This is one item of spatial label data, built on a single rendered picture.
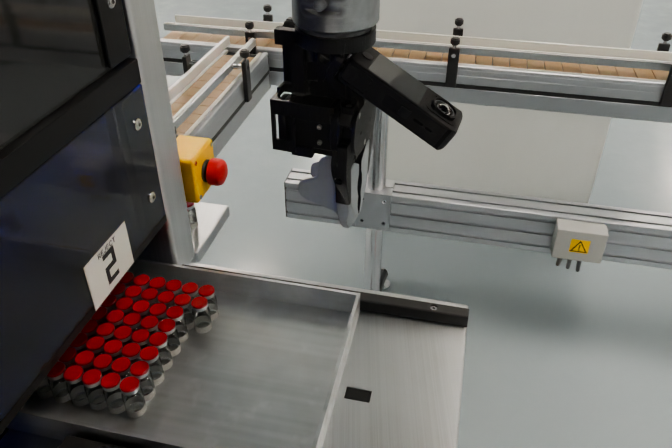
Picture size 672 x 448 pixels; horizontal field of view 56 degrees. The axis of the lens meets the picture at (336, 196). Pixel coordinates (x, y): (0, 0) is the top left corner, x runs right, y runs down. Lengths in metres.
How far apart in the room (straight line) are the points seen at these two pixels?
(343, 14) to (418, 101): 0.10
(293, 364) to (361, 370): 0.08
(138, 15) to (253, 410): 0.46
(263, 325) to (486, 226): 0.99
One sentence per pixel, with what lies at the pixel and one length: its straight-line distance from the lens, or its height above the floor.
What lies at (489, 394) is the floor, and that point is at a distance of 1.94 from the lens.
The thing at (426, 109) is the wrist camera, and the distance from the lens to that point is 0.55.
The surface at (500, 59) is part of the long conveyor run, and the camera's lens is 1.53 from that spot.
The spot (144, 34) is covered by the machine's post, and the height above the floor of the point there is 1.23.
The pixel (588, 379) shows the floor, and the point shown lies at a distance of 2.06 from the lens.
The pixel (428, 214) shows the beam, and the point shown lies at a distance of 1.69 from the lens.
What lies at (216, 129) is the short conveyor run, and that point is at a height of 0.90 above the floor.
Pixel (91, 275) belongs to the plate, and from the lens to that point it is 0.71.
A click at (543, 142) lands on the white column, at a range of 2.24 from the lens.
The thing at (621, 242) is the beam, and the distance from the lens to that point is 1.74.
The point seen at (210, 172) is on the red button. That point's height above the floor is 1.00.
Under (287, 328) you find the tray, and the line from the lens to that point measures 0.82.
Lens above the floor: 1.47
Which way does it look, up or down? 34 degrees down
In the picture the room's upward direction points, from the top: straight up
